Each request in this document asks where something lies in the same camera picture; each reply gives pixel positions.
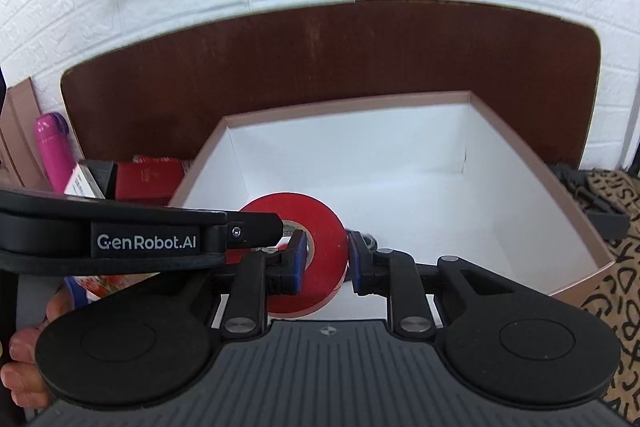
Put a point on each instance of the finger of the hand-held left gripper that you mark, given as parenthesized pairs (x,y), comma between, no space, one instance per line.
(255,229)

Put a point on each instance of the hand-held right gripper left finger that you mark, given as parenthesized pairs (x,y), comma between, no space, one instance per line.
(298,268)

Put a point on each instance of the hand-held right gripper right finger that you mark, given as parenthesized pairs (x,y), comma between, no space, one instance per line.
(355,268)

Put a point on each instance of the red tape roll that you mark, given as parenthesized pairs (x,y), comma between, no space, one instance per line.
(325,232)

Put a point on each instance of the pink cardboard box white inside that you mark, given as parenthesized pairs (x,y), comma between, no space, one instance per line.
(400,187)

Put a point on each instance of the person's left hand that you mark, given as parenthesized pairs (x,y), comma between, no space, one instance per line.
(25,384)

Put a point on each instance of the white small box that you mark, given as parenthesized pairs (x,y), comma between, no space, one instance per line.
(80,182)

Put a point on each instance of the floral printed bag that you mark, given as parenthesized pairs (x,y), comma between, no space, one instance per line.
(107,283)

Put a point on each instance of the pink bottle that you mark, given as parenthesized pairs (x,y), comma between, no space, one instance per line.
(52,152)

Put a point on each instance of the red box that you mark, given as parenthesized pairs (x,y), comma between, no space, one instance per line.
(147,182)

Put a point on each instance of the pink cardboard lid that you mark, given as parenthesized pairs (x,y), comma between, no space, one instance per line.
(20,127)

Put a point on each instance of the brown wooden board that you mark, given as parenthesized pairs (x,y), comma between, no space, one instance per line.
(325,62)

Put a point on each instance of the dark grey plastic object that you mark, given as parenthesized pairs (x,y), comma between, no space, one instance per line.
(600,217)

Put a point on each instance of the leopard printed cloth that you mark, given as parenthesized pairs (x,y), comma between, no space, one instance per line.
(615,297)

